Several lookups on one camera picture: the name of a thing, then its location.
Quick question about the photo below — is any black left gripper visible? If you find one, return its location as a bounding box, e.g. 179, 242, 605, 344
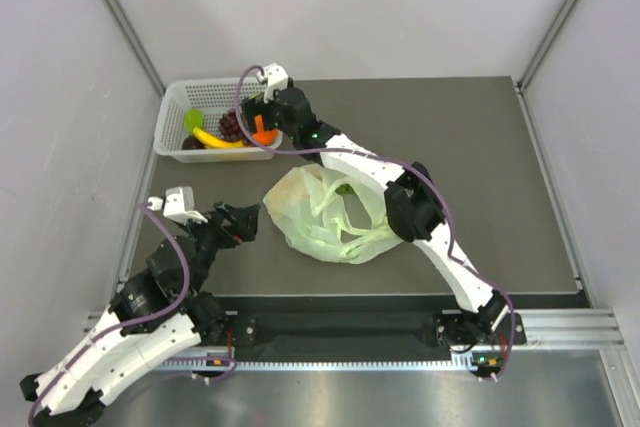
180, 201, 261, 296

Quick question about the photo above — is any orange fruit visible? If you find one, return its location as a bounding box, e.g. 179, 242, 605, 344
252, 129, 279, 146

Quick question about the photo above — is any light green plastic bag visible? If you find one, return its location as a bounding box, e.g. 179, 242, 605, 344
263, 164, 402, 265

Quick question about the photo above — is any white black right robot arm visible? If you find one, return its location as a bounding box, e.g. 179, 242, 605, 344
233, 87, 516, 346

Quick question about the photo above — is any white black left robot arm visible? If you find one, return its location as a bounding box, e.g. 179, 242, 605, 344
20, 198, 260, 426

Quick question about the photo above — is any dark purple grape bunch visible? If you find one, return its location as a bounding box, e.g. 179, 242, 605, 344
218, 109, 246, 143

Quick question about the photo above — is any yellow banana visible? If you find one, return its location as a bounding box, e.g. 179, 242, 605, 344
192, 127, 245, 149

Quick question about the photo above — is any white perforated plastic basket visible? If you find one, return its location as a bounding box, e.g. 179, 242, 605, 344
153, 78, 273, 163

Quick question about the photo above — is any light green starfruit slice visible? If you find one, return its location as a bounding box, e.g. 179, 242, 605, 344
184, 109, 204, 135

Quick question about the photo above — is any dark purple plum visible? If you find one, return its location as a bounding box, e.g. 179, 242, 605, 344
181, 135, 205, 150

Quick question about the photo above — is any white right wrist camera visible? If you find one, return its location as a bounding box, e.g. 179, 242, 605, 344
256, 63, 292, 103

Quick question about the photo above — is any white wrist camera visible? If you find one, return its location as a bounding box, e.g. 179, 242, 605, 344
256, 63, 292, 103
142, 186, 208, 225

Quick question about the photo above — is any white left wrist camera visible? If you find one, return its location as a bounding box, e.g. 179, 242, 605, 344
142, 186, 208, 225

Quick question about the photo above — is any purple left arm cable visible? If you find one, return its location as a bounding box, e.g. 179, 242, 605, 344
27, 201, 237, 421

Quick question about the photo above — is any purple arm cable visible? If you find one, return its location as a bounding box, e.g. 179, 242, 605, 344
27, 201, 237, 421
233, 64, 515, 382

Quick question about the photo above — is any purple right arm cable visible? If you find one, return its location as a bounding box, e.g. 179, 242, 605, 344
233, 64, 515, 382

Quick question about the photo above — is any grey slotted cable duct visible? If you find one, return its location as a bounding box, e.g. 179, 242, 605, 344
156, 352, 500, 373

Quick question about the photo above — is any aluminium frame rail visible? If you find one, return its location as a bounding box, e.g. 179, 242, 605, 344
519, 309, 625, 351

